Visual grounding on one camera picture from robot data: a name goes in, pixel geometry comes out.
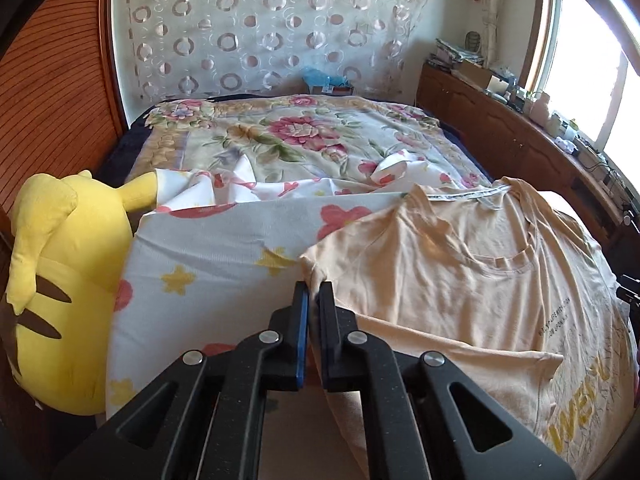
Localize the stack of papers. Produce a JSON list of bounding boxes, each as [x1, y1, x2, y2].
[[432, 37, 483, 68]]

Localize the beige t-shirt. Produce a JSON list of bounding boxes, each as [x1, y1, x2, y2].
[[300, 176, 640, 480]]

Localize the patterned window curtain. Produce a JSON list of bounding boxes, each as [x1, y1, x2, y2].
[[467, 0, 521, 68]]

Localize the wooden cabinet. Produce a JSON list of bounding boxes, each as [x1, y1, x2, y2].
[[416, 62, 640, 261]]

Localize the cardboard box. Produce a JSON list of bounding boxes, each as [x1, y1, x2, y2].
[[457, 60, 493, 88]]

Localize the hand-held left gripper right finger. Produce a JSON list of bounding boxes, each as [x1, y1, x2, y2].
[[318, 281, 576, 480]]

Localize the white flower print bed sheet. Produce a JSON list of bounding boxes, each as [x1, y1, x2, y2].
[[105, 154, 466, 423]]

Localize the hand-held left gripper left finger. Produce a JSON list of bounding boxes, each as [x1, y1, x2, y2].
[[50, 281, 310, 480]]

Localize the yellow plush toy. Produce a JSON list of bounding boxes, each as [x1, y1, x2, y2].
[[0, 170, 158, 416]]

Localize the floral quilt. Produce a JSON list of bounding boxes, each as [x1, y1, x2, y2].
[[122, 95, 493, 196]]

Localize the wooden slatted wardrobe door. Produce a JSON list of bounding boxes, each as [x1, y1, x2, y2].
[[0, 0, 126, 221]]

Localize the blue plastic bag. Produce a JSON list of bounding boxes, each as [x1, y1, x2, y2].
[[301, 66, 353, 95]]

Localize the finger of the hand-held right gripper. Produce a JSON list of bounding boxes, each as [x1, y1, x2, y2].
[[617, 274, 640, 311]]

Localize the sheer curtain with circles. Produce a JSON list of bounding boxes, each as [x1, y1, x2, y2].
[[122, 0, 433, 106]]

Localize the window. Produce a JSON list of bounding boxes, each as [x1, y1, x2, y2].
[[517, 0, 640, 181]]

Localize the white plastic bottle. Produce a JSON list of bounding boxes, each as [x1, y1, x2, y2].
[[530, 91, 551, 126]]

